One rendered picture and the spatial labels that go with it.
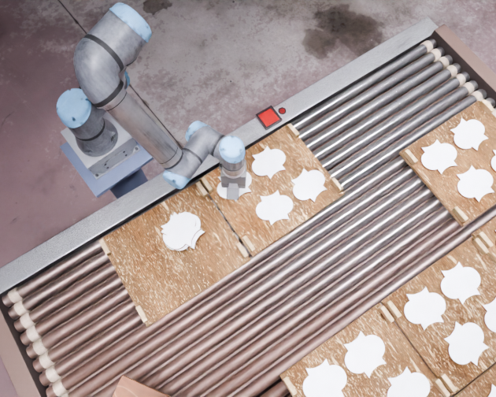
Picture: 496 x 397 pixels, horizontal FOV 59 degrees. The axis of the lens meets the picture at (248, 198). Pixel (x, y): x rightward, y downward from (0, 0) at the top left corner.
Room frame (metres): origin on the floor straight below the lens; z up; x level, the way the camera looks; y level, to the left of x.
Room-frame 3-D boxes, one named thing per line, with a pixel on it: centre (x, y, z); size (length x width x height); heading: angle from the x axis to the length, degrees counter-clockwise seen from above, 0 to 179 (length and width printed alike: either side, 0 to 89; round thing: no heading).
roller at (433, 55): (0.67, -0.01, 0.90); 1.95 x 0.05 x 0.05; 124
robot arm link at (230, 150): (0.59, 0.05, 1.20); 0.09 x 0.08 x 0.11; 58
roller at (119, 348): (0.43, -0.18, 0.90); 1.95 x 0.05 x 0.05; 124
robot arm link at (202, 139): (0.63, 0.14, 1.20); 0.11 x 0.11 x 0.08; 58
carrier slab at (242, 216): (0.59, -0.09, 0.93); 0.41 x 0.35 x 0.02; 125
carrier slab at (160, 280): (0.34, 0.25, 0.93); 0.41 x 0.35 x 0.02; 124
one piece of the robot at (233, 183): (0.57, 0.05, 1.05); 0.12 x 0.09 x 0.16; 178
